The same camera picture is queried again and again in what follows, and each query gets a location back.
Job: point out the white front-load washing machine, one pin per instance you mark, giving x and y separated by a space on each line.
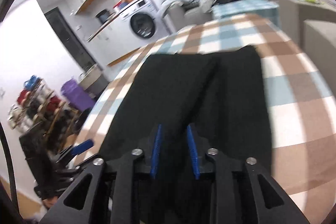
142 22

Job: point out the black textured knit sweater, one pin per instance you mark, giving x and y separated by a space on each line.
221 95

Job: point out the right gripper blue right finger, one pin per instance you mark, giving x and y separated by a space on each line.
193 152

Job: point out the wooden shoe rack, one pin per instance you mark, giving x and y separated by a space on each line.
37 103

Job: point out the black cooking pot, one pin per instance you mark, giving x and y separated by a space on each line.
103 16

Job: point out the plaid checkered table cloth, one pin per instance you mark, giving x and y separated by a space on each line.
301 105

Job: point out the woven two-tone laundry basket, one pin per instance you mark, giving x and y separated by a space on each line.
93 82

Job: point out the grey sofa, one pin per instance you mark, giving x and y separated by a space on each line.
182 15

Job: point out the light grey blanket on sofa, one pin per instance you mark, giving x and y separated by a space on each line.
167 3

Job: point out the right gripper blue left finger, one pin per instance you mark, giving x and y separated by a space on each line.
156 151

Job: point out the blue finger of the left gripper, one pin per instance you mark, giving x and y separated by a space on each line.
82 147

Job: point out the purple bag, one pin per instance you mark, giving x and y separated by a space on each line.
76 95

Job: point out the teal checkered cloth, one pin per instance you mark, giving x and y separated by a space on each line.
264 8

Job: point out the person's left hand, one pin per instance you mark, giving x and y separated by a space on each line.
49 202

